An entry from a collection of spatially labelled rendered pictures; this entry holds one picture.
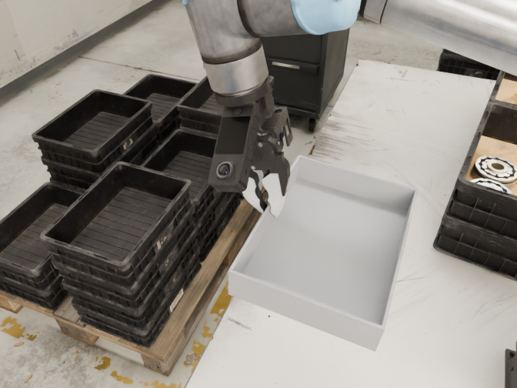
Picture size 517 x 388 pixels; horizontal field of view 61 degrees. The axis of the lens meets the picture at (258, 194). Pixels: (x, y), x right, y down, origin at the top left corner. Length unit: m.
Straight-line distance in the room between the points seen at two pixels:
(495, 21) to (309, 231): 0.36
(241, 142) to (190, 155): 1.43
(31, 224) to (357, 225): 1.53
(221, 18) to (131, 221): 1.12
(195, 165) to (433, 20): 1.47
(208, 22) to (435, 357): 0.78
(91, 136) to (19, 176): 0.85
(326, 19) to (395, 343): 0.72
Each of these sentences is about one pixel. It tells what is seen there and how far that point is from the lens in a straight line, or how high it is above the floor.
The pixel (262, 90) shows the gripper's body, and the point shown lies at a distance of 0.56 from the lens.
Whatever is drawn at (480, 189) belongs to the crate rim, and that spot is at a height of 0.93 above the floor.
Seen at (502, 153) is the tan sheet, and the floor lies 0.83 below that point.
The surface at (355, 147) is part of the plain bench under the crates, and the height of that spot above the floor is 0.70.
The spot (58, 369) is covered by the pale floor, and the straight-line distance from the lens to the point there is 1.87.
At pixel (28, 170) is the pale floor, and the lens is 2.79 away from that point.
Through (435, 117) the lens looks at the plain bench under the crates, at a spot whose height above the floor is 0.70.
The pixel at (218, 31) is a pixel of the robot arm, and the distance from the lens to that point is 0.52.
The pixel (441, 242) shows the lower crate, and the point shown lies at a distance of 1.18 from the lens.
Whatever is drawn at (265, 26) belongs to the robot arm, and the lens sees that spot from 0.49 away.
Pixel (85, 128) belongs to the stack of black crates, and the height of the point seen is 0.49.
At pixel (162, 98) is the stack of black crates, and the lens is 2.42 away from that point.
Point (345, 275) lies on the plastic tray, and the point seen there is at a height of 1.04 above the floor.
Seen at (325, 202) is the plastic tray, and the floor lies 1.05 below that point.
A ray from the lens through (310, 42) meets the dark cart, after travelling 2.52.
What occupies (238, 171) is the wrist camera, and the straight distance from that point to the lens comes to 0.54.
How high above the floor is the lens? 1.54
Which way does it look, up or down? 42 degrees down
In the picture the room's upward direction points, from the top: straight up
